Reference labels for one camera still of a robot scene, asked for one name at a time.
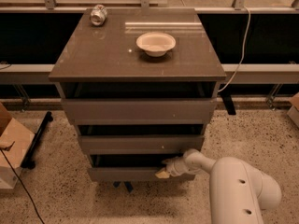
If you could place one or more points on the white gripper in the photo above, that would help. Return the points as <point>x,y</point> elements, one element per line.
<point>173,168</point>

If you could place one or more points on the grey bottom drawer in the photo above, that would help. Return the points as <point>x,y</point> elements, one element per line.
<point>127,167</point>

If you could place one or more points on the grey drawer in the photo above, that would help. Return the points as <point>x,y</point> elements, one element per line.
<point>139,144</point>
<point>127,167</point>
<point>131,112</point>

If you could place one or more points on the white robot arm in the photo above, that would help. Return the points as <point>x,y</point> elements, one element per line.
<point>238,192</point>

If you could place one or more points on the grey top drawer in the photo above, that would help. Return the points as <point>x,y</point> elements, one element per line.
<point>131,112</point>

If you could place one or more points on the grey middle drawer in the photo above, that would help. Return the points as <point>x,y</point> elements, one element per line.
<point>139,144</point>

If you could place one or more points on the grey drawer cabinet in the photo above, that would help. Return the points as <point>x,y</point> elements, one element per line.
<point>105,63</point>

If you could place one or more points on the white paper bowl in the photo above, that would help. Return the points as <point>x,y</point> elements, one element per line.
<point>156,44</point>

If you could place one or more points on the black bar on floor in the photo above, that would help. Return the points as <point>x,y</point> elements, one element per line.
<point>28,161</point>

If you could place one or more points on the cardboard box right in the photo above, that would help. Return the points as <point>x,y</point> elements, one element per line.
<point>293,112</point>

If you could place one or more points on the cardboard box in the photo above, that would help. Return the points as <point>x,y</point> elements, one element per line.
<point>15,140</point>
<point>293,112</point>

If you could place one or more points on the cardboard box left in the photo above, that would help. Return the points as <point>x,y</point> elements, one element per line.
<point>15,140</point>

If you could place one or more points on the crushed metal can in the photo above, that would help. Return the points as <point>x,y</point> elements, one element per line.
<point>98,15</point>

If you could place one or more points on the black bracket behind cabinet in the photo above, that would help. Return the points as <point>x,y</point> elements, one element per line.
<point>228,102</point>

